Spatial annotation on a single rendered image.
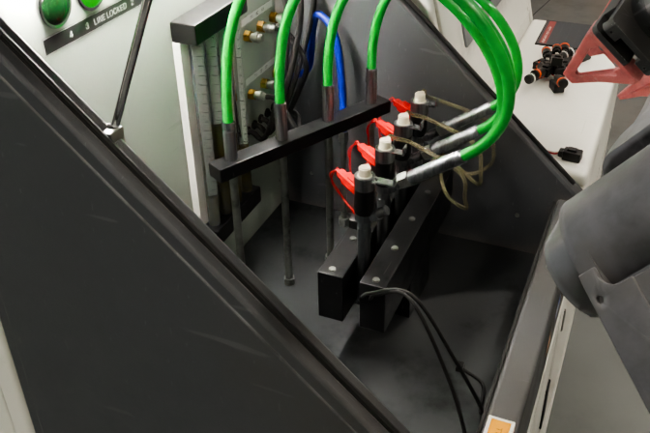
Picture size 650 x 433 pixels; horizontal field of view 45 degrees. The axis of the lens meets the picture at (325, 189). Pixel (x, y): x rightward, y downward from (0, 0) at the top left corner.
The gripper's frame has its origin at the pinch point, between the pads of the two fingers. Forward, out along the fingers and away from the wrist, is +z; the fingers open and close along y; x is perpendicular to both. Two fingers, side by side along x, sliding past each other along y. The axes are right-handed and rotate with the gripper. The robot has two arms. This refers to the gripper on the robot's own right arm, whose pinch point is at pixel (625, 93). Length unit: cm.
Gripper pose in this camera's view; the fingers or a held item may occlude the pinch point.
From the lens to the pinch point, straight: 104.6
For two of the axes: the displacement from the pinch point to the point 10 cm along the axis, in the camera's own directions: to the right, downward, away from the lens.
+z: -5.5, 3.5, 7.6
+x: -6.2, 4.4, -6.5
